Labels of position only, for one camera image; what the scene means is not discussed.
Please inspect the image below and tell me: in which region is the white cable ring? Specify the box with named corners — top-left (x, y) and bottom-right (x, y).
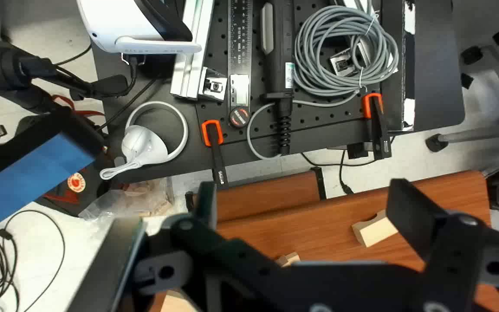
top-left (123, 98), bottom-right (193, 169)

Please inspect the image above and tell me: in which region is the black box with red button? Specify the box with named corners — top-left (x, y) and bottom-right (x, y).
top-left (37, 162), bottom-right (116, 219)

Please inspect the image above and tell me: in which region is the grey loose cable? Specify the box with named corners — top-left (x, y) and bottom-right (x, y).
top-left (245, 95), bottom-right (298, 162)

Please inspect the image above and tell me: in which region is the metal ruler strip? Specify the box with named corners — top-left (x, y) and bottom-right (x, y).
top-left (227, 0), bottom-right (255, 110)

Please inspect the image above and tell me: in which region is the silver aluminium extrusion rail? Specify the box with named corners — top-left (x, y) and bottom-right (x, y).
top-left (170, 0), bottom-right (229, 102)

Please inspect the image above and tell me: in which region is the light wooden cube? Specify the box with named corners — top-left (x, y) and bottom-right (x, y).
top-left (274, 251), bottom-right (303, 268)

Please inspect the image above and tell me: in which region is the black plug with cable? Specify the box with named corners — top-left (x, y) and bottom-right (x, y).
top-left (300, 138), bottom-right (375, 197)

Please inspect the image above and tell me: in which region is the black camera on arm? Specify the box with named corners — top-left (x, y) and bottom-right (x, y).
top-left (0, 43), bottom-right (134, 108)

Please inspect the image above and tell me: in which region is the round slotted knob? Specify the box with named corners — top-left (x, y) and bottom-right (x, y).
top-left (229, 103), bottom-right (253, 129)

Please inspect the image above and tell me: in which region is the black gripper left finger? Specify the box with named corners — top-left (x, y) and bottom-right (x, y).
top-left (170, 180), bottom-right (298, 290)

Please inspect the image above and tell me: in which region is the dark grey flat panel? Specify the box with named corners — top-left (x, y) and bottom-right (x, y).
top-left (402, 0), bottom-right (466, 133)

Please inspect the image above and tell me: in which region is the clear plastic wrap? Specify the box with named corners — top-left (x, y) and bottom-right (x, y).
top-left (78, 176), bottom-right (177, 221)

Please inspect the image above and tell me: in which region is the black ribbed cable connector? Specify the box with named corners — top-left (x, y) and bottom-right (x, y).
top-left (258, 0), bottom-right (297, 155)

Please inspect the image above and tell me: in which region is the white plastic scoop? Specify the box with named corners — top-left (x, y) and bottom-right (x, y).
top-left (97, 122), bottom-right (172, 181)

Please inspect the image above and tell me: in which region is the black device with blue panel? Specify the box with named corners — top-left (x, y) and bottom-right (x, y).
top-left (0, 110), bottom-right (109, 240)

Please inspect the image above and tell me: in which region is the wooden arch block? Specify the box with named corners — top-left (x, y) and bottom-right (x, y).
top-left (350, 207), bottom-right (402, 249)

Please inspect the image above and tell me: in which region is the office chair base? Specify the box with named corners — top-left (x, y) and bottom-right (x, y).
top-left (425, 27), bottom-right (499, 155)

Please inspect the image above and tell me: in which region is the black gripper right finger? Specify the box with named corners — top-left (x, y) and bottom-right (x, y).
top-left (387, 176), bottom-right (487, 312)

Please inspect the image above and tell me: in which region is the black perforated mounting board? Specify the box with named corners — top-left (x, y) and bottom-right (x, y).
top-left (96, 0), bottom-right (465, 174)

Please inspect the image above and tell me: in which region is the grey coiled cable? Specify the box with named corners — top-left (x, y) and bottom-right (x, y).
top-left (291, 3), bottom-right (402, 108)

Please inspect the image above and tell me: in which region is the orange handled bar clamp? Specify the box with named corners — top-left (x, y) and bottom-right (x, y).
top-left (198, 117), bottom-right (229, 186)
top-left (361, 89), bottom-right (394, 162)

